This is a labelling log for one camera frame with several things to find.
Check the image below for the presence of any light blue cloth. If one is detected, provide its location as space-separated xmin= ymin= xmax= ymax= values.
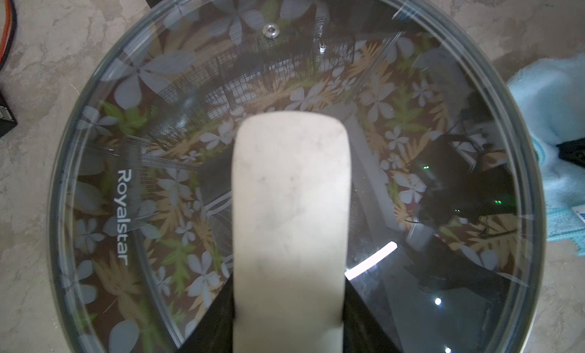
xmin=507 ymin=54 xmax=584 ymax=256

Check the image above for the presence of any black charger board with cables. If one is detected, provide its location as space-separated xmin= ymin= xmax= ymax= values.
xmin=0 ymin=0 xmax=18 ymax=137

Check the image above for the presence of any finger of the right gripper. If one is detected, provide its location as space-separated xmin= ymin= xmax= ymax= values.
xmin=557 ymin=138 xmax=585 ymax=168

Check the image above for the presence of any glass pot lid cream handle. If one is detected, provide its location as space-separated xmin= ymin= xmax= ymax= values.
xmin=49 ymin=0 xmax=545 ymax=352

